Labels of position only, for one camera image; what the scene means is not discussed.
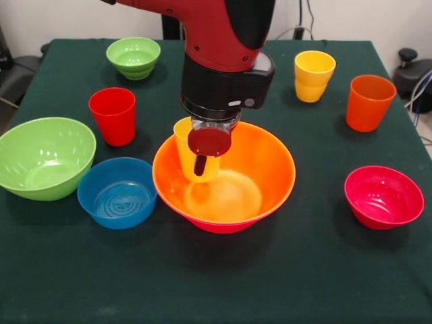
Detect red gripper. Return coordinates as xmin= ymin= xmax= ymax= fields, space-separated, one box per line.
xmin=188 ymin=127 xmax=232 ymax=178

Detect large orange bowl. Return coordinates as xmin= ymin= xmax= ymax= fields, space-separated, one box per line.
xmin=152 ymin=120 xmax=297 ymax=225

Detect red cup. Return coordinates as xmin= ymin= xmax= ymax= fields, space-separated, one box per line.
xmin=88 ymin=87 xmax=137 ymax=147

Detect blue bowl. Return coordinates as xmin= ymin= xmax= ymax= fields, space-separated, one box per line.
xmin=77 ymin=157 xmax=159 ymax=231

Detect dark green tablecloth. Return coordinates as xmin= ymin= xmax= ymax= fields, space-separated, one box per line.
xmin=0 ymin=38 xmax=432 ymax=324

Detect small green bowl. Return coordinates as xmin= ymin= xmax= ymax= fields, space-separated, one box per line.
xmin=105 ymin=36 xmax=161 ymax=81

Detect black cabinet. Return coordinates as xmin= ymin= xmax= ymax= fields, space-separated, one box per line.
xmin=161 ymin=12 xmax=187 ymax=41

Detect large green bowl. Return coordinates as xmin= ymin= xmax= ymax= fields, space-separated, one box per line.
xmin=0 ymin=117 xmax=97 ymax=203

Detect orange cup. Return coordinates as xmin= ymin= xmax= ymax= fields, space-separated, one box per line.
xmin=346 ymin=75 xmax=397 ymax=133

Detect red bowl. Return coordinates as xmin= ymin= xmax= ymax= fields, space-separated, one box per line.
xmin=344 ymin=165 xmax=425 ymax=231

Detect black chair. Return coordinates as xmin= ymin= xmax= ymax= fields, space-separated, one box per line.
xmin=0 ymin=23 xmax=51 ymax=109

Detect black equipment base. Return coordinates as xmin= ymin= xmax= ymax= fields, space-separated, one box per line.
xmin=393 ymin=48 xmax=432 ymax=101

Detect white cable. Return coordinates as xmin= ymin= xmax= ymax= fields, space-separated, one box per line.
xmin=275 ymin=25 xmax=315 ymax=41

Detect blue and white cables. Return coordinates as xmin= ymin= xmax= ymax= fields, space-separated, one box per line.
xmin=404 ymin=69 xmax=432 ymax=115

